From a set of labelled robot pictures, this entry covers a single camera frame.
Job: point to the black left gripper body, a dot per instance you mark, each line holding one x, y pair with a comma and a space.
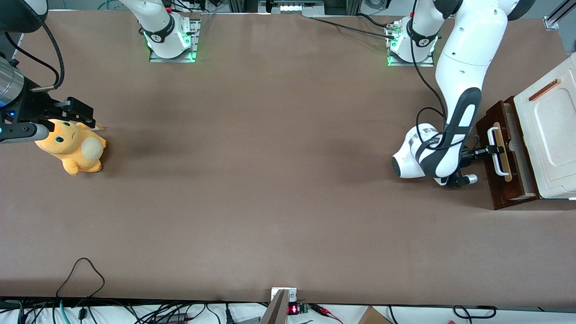
470, 156

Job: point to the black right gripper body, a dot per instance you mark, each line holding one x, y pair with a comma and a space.
37, 106

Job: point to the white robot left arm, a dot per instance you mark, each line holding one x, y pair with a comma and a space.
472, 45

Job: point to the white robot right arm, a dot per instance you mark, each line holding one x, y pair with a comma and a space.
162, 27

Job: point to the orange plush toy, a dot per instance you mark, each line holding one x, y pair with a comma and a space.
76, 153

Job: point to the brown strip on white box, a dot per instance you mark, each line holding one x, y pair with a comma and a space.
545, 90

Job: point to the aluminium extrusion profile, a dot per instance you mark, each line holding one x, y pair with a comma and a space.
555, 18

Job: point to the brown cardboard piece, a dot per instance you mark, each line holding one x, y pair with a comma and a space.
373, 317

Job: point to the red and black clip leads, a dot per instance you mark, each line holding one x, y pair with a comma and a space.
326, 311

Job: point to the black power adapter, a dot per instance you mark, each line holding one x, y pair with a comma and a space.
173, 318

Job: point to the white LED light bar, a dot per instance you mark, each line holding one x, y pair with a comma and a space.
294, 7

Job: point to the red LED display module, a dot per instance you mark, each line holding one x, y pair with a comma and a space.
293, 309

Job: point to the grey metal beam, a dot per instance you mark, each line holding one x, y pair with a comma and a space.
275, 312

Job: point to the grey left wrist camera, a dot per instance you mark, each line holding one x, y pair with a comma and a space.
468, 179

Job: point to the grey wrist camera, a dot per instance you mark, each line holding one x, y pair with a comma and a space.
468, 179
22, 132

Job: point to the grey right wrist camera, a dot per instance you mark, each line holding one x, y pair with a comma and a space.
22, 132

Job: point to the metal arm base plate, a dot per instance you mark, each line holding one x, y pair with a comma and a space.
194, 40
398, 63

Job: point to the small aluminium bracket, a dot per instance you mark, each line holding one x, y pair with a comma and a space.
292, 294

